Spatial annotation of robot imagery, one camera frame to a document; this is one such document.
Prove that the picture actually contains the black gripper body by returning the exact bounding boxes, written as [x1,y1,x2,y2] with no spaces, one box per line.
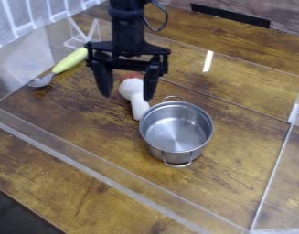
[85,19,172,75]

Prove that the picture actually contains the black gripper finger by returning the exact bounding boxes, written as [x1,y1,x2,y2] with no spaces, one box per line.
[91,60,114,97]
[144,63,162,101]

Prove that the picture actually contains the white red toy mushroom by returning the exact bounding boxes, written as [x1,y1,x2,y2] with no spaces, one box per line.
[120,73,150,121]

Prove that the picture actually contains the silver metal pot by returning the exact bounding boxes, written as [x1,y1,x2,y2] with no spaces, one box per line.
[140,95,214,168]

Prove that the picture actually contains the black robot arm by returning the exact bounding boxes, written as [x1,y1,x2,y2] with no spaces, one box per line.
[85,0,172,101]

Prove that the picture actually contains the clear acrylic stand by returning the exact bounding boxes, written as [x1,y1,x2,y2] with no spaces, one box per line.
[65,17,101,49]

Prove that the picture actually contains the black strip on table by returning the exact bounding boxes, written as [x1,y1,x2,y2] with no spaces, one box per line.
[192,3,272,28]

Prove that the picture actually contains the green handled metal spoon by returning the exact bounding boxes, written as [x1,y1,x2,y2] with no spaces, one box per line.
[29,48,89,88]

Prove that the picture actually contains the black cable loop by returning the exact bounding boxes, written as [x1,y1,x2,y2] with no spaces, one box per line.
[141,0,170,33]

